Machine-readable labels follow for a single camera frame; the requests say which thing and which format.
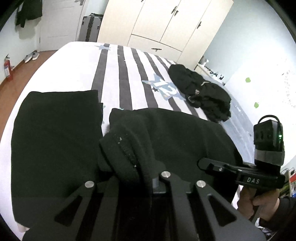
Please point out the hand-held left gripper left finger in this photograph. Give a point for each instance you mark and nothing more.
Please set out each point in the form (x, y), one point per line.
(108, 192)

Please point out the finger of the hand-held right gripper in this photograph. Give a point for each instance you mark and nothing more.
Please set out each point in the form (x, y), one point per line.
(212, 165)

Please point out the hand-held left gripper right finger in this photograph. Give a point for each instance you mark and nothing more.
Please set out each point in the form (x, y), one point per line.
(172, 185)

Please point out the black long pants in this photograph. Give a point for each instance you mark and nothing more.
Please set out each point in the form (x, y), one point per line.
(173, 139)

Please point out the pile of black clothes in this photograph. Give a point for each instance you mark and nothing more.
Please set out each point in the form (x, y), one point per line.
(203, 97)

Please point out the person's right forearm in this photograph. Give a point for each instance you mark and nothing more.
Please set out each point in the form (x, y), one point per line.
(282, 213)

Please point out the person's right hand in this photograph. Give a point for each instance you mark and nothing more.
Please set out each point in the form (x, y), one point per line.
(266, 204)

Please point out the white glossy headboard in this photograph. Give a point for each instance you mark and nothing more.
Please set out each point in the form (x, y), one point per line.
(270, 92)

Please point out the folded black garment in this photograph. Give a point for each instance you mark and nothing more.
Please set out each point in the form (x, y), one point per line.
(55, 150)

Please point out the white nightstand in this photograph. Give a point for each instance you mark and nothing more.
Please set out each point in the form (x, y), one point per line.
(209, 72)

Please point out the white bedside device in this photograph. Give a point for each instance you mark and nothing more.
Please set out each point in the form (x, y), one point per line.
(203, 61)

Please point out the striped star print bedsheet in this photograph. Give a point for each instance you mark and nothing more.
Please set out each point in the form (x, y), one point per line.
(76, 64)

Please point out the cream four-door wardrobe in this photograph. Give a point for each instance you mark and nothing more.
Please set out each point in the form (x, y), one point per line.
(161, 23)

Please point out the red fire extinguisher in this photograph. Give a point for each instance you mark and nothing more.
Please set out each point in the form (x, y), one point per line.
(8, 70)

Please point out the dark grey upright suitcase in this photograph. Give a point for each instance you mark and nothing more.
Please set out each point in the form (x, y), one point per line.
(90, 29)

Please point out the white room door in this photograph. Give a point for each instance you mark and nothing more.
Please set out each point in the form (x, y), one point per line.
(60, 23)

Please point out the black hanging jacket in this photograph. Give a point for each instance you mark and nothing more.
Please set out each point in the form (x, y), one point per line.
(29, 11)

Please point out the pink flower wall stickers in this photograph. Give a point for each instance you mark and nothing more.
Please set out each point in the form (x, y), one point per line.
(288, 76)

